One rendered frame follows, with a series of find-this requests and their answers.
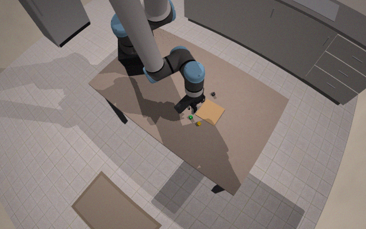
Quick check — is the tan mat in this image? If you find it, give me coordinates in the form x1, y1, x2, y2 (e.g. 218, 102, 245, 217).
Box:
195, 99, 225, 126

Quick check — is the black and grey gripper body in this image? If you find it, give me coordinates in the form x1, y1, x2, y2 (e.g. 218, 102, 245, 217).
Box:
190, 91, 205, 108

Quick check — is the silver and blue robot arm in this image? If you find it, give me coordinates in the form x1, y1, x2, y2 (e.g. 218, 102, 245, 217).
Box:
109, 0, 205, 114

